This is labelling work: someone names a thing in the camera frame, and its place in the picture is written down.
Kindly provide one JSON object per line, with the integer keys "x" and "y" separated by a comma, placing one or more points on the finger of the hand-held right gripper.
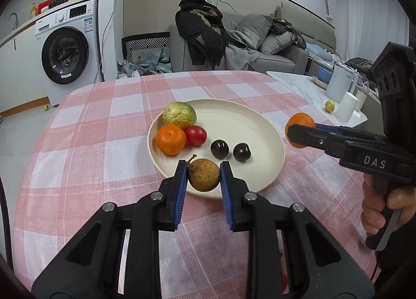
{"x": 312, "y": 138}
{"x": 328, "y": 128}

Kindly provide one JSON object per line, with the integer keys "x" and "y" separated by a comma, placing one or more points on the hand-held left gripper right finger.
{"x": 227, "y": 198}

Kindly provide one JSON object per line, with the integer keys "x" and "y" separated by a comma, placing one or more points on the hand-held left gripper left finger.
{"x": 181, "y": 195}

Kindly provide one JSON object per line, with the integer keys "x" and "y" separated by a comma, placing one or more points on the orange mandarin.
{"x": 170, "y": 139}
{"x": 300, "y": 120}

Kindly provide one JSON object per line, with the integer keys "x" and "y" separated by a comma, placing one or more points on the brown longan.
{"x": 204, "y": 175}

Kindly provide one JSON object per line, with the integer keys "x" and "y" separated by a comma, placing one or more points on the dark plum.
{"x": 219, "y": 149}
{"x": 242, "y": 152}

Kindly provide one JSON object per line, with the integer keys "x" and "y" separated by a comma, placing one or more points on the cream round plate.
{"x": 253, "y": 123}

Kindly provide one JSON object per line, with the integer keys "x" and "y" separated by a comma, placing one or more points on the yellow-green guava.
{"x": 179, "y": 115}

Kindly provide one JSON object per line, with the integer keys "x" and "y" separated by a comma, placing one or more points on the person's right hand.
{"x": 370, "y": 209}

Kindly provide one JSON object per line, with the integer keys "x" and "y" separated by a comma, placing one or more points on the white cylindrical cup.
{"x": 347, "y": 106}

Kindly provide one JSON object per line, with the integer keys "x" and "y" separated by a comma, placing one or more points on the cream cup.
{"x": 360, "y": 100}

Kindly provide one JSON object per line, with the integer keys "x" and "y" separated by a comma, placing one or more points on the white kettle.
{"x": 339, "y": 81}

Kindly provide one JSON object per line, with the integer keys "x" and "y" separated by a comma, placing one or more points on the white marble side table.
{"x": 299, "y": 84}

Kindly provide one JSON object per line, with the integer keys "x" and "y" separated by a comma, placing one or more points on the blue container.
{"x": 323, "y": 74}

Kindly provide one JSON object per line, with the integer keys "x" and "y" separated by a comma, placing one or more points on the grey clothes pile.
{"x": 357, "y": 63}

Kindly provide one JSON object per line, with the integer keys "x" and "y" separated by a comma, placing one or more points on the grey sofa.
{"x": 282, "y": 61}

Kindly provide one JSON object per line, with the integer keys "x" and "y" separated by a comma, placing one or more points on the grey cushion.
{"x": 279, "y": 43}
{"x": 256, "y": 27}

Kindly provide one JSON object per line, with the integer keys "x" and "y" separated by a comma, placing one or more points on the white curtain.
{"x": 370, "y": 19}

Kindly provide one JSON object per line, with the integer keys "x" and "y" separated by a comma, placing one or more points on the grey blanket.
{"x": 239, "y": 56}

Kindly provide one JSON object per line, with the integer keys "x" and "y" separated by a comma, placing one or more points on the pink checked tablecloth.
{"x": 97, "y": 123}

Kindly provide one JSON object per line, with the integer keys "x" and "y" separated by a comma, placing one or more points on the dark clothes pile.
{"x": 282, "y": 27}

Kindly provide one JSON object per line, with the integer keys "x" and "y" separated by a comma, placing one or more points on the teal plastic bags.
{"x": 156, "y": 61}

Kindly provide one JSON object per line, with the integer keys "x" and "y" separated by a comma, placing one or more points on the black jacket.
{"x": 201, "y": 35}

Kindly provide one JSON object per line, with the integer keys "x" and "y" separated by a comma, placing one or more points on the black white patterned bag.
{"x": 143, "y": 43}

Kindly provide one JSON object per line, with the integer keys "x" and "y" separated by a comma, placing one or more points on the white washing machine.
{"x": 65, "y": 55}

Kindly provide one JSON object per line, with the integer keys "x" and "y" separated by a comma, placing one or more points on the white kitchen cabinet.
{"x": 19, "y": 71}

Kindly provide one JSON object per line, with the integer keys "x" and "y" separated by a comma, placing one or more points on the red box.
{"x": 44, "y": 8}

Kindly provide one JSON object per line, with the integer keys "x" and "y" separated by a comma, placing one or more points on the yellow soap bottle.
{"x": 33, "y": 11}

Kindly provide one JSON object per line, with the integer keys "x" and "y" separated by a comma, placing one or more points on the curved kitchen faucet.
{"x": 16, "y": 24}

